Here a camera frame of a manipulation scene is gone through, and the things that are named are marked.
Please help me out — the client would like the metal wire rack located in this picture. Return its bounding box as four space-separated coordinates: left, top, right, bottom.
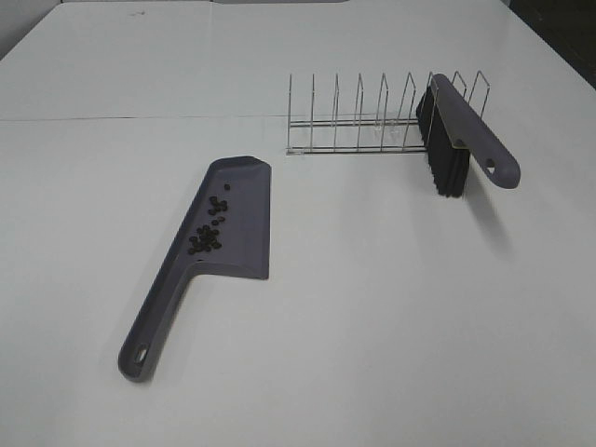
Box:
286 72 483 155

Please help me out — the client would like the pile of coffee beans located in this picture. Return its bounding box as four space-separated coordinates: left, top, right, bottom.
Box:
186 196 228 255

